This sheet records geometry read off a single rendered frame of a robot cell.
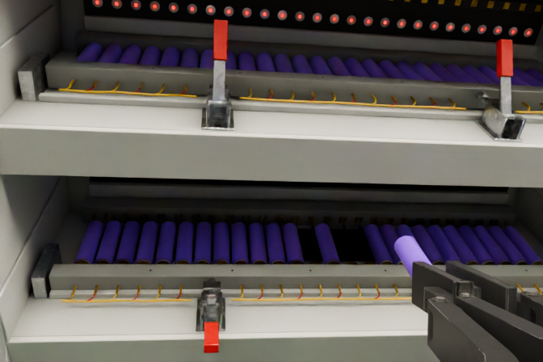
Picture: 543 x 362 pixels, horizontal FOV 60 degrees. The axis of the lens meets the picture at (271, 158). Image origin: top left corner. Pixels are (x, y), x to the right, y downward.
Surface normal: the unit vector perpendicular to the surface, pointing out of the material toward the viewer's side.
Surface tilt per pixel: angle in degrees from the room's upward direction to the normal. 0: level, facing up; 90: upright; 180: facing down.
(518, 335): 89
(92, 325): 17
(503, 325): 89
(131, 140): 107
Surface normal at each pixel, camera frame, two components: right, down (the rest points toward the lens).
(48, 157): 0.10, 0.51
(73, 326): 0.09, -0.86
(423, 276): -0.99, -0.02
